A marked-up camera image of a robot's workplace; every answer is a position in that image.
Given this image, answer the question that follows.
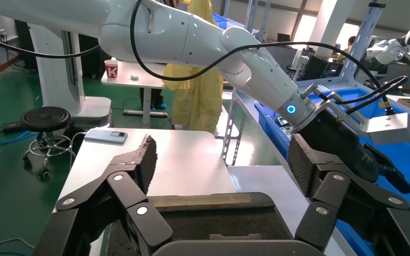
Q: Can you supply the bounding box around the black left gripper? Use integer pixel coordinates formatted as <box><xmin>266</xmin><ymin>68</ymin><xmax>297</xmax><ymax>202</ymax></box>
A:
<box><xmin>291</xmin><ymin>109</ymin><xmax>410</xmax><ymax>194</ymax></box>

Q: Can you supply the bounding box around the white building pillar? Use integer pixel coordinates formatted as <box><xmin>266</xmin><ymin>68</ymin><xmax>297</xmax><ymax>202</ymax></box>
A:
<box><xmin>314</xmin><ymin>0</ymin><xmax>355</xmax><ymax>59</ymax></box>

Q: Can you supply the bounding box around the red and white paper cup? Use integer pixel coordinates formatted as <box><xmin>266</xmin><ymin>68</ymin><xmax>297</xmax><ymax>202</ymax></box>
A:
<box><xmin>104</xmin><ymin>59</ymin><xmax>120</xmax><ymax>79</ymax></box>

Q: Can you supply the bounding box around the light blue smartphone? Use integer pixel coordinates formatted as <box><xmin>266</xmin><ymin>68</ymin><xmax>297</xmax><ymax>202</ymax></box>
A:
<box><xmin>84</xmin><ymin>129</ymin><xmax>129</xmax><ymax>145</ymax></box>

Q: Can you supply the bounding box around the white humanoid robot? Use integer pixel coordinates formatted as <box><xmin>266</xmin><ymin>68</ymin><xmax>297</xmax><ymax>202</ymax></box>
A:
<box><xmin>366</xmin><ymin>25</ymin><xmax>410</xmax><ymax>77</ymax></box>

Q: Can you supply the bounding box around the blue plastic crate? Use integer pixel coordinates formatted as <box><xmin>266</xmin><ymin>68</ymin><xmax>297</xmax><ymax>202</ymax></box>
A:
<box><xmin>212</xmin><ymin>12</ymin><xmax>238</xmax><ymax>29</ymax></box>

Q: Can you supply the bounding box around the white perforated shelf leg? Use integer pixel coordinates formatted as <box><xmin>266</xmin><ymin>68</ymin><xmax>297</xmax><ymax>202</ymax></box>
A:
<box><xmin>222</xmin><ymin>88</ymin><xmax>248</xmax><ymax>167</ymax></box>

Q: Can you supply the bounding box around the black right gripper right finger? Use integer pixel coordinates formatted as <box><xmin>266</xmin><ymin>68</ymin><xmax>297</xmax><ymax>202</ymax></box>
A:
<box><xmin>288</xmin><ymin>133</ymin><xmax>410</xmax><ymax>250</ymax></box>

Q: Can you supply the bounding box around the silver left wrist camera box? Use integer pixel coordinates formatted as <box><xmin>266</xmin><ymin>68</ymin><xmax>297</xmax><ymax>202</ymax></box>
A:
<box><xmin>367</xmin><ymin>113</ymin><xmax>410</xmax><ymax>146</ymax></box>

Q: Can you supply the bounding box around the black round swivel stool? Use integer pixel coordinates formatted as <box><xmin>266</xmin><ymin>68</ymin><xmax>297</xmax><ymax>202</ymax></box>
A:
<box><xmin>20</xmin><ymin>106</ymin><xmax>82</xmax><ymax>181</ymax></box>

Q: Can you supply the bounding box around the white perforated shelf post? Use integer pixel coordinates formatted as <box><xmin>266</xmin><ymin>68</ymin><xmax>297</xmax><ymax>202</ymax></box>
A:
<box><xmin>339</xmin><ymin>2</ymin><xmax>386</xmax><ymax>84</ymax></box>

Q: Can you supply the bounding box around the black power adapter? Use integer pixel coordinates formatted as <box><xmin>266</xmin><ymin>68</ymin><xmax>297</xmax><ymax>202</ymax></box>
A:
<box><xmin>2</xmin><ymin>122</ymin><xmax>23</xmax><ymax>134</ymax></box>

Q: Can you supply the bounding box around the black foam-lined container tray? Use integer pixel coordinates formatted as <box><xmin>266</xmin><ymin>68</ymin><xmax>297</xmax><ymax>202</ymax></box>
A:
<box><xmin>107</xmin><ymin>192</ymin><xmax>294</xmax><ymax>256</ymax></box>

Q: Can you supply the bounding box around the black camera cable pair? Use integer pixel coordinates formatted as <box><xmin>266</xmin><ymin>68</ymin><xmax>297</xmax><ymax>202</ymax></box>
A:
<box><xmin>345</xmin><ymin>75</ymin><xmax>409</xmax><ymax>116</ymax></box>

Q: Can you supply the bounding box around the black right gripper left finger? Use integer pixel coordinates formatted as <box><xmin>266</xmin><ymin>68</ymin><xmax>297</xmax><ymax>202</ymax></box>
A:
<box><xmin>56</xmin><ymin>134</ymin><xmax>174</xmax><ymax>248</ymax></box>

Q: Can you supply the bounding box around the white robot column stand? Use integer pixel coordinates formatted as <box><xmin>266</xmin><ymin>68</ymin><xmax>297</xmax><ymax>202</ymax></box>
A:
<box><xmin>28</xmin><ymin>25</ymin><xmax>113</xmax><ymax>130</ymax></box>

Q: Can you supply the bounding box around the white desk with T-foot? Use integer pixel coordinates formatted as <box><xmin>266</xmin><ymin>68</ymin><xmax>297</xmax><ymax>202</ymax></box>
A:
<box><xmin>100</xmin><ymin>60</ymin><xmax>172</xmax><ymax>128</ymax></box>

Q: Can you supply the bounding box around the person in yellow coat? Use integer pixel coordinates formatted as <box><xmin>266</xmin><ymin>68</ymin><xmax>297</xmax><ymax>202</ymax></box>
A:
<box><xmin>162</xmin><ymin>0</ymin><xmax>224</xmax><ymax>134</ymax></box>

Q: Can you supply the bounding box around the blue floor cable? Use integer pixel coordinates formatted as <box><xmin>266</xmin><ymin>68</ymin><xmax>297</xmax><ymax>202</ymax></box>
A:
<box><xmin>0</xmin><ymin>126</ymin><xmax>33</xmax><ymax>147</ymax></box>

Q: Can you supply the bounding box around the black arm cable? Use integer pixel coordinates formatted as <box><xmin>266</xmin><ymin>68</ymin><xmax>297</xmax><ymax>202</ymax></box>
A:
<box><xmin>130</xmin><ymin>0</ymin><xmax>397</xmax><ymax>116</ymax></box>
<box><xmin>0</xmin><ymin>33</ymin><xmax>101</xmax><ymax>59</ymax></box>

